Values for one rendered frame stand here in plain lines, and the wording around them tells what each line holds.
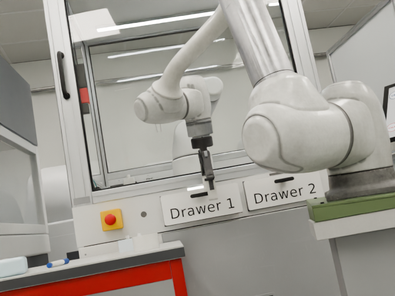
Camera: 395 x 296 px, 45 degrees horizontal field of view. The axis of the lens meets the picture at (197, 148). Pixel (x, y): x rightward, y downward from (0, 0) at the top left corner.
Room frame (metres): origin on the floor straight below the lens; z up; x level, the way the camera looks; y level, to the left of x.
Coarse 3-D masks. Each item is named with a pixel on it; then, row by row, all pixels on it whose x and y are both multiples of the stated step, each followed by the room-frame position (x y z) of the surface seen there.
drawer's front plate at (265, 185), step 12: (252, 180) 1.78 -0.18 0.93; (264, 180) 1.79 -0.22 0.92; (300, 180) 1.80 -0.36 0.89; (312, 180) 1.80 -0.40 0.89; (252, 192) 1.78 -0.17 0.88; (264, 192) 1.79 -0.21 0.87; (276, 192) 1.79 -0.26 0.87; (288, 192) 1.79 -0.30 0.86; (300, 192) 1.80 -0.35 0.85; (252, 204) 1.78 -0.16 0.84; (264, 204) 1.78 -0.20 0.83; (276, 204) 1.79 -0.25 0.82
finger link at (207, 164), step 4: (208, 152) 1.57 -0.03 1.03; (204, 156) 1.57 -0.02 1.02; (208, 156) 1.57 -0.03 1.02; (204, 160) 1.57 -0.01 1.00; (208, 160) 1.57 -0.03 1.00; (204, 164) 1.57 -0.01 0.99; (208, 164) 1.56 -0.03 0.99; (208, 168) 1.56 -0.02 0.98; (212, 168) 1.56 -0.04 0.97; (208, 172) 1.56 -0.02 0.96; (212, 172) 1.56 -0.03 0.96
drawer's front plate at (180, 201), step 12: (192, 192) 1.75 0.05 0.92; (228, 192) 1.76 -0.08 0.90; (168, 204) 1.74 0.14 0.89; (180, 204) 1.74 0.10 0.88; (192, 204) 1.75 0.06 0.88; (204, 204) 1.75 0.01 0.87; (216, 204) 1.75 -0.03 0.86; (228, 204) 1.76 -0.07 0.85; (240, 204) 1.76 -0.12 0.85; (168, 216) 1.74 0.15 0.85; (180, 216) 1.74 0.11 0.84; (192, 216) 1.75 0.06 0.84; (204, 216) 1.75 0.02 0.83; (216, 216) 1.75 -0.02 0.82
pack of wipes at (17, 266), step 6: (6, 258) 1.22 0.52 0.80; (12, 258) 1.19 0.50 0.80; (18, 258) 1.20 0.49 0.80; (24, 258) 1.21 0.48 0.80; (0, 264) 1.18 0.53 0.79; (6, 264) 1.18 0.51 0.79; (12, 264) 1.19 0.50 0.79; (18, 264) 1.19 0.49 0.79; (24, 264) 1.20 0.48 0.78; (0, 270) 1.18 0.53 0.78; (6, 270) 1.18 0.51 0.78; (12, 270) 1.19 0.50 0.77; (18, 270) 1.19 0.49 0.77; (24, 270) 1.20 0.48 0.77; (0, 276) 1.18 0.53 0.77; (6, 276) 1.19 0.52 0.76
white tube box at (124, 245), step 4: (120, 240) 1.49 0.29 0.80; (124, 240) 1.49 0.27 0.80; (128, 240) 1.50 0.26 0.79; (120, 244) 1.49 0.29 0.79; (124, 244) 1.49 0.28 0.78; (128, 244) 1.50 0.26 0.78; (132, 244) 1.50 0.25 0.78; (120, 248) 1.49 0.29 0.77; (124, 248) 1.49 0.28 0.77; (128, 248) 1.49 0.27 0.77; (132, 248) 1.50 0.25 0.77; (120, 252) 1.49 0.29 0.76
